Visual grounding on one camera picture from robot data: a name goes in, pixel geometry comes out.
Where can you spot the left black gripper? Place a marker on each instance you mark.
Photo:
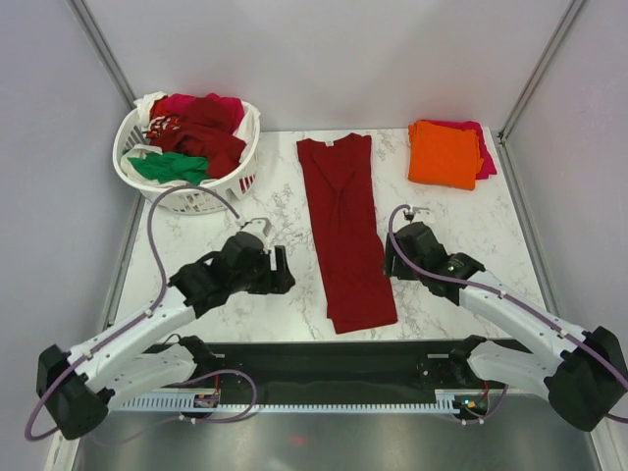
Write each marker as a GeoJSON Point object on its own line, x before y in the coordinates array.
{"type": "Point", "coordinates": [275, 282]}

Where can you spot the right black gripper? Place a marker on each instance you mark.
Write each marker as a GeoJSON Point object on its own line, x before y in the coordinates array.
{"type": "Point", "coordinates": [394, 271]}

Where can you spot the dark red t shirt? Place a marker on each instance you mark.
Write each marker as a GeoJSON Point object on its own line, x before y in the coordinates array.
{"type": "Point", "coordinates": [338, 182]}

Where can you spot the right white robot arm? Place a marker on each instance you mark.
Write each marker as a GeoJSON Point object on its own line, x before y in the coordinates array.
{"type": "Point", "coordinates": [581, 374]}

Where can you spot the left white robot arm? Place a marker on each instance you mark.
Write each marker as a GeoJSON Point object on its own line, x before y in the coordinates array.
{"type": "Point", "coordinates": [79, 387]}

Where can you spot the pile of red shirts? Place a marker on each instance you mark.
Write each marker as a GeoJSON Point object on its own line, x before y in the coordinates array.
{"type": "Point", "coordinates": [199, 127]}

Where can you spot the folded orange t shirt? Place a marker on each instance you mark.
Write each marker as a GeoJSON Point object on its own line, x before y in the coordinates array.
{"type": "Point", "coordinates": [418, 156]}

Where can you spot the folded pink t shirt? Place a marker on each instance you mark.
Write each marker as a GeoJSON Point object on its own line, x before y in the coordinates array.
{"type": "Point", "coordinates": [486, 157]}

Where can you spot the white laundry basket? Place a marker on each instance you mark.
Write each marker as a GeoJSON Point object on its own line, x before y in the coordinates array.
{"type": "Point", "coordinates": [196, 196]}

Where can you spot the white cloth in basket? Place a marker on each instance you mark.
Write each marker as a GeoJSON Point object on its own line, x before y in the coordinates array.
{"type": "Point", "coordinates": [142, 105]}

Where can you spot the green t shirt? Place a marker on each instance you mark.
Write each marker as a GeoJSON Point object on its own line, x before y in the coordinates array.
{"type": "Point", "coordinates": [170, 167]}

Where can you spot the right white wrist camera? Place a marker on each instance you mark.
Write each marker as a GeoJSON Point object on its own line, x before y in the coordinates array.
{"type": "Point", "coordinates": [416, 214]}

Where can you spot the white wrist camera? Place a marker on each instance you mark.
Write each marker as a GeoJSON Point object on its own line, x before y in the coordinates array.
{"type": "Point", "coordinates": [259, 228]}
{"type": "Point", "coordinates": [416, 214]}

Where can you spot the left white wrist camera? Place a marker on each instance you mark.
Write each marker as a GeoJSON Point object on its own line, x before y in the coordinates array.
{"type": "Point", "coordinates": [259, 228]}

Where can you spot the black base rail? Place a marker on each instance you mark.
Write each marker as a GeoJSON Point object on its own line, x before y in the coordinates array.
{"type": "Point", "coordinates": [330, 373]}

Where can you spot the white slotted cable duct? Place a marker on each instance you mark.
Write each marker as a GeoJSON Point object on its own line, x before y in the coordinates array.
{"type": "Point", "coordinates": [190, 403]}

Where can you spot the right aluminium frame post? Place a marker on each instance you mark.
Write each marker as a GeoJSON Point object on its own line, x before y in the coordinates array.
{"type": "Point", "coordinates": [558, 38]}

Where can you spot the aluminium frame post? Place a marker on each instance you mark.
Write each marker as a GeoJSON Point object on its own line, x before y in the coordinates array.
{"type": "Point", "coordinates": [558, 38]}
{"type": "Point", "coordinates": [102, 49]}

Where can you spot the left aluminium frame post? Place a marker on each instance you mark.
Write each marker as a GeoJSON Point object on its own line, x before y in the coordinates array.
{"type": "Point", "coordinates": [102, 49]}

